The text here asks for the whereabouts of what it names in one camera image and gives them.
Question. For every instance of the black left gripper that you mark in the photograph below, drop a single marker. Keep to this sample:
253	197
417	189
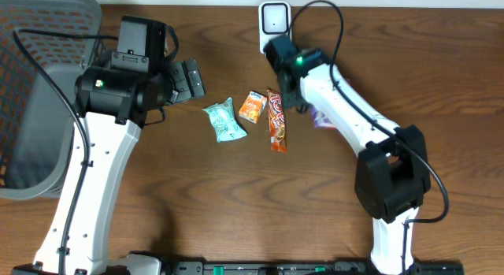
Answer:
176	83

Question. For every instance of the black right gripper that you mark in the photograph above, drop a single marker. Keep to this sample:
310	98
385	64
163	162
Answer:
290	95

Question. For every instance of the orange tissue packet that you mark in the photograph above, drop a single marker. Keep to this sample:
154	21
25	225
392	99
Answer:
252	107

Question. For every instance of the mint green wipes packet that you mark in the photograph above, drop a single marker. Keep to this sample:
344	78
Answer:
222	118

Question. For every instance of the purple pink floral packet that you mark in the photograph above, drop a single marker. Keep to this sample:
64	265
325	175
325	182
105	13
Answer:
321	119

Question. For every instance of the orange red snack bar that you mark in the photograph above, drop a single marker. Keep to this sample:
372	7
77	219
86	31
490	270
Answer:
277	128

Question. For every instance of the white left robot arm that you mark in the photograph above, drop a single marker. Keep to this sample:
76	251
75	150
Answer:
109	111

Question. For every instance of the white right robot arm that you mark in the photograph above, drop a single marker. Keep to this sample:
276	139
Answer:
390	182

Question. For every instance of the dark grey plastic basket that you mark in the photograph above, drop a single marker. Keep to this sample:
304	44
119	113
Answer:
36	128

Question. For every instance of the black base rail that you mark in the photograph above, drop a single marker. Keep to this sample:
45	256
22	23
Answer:
357	267

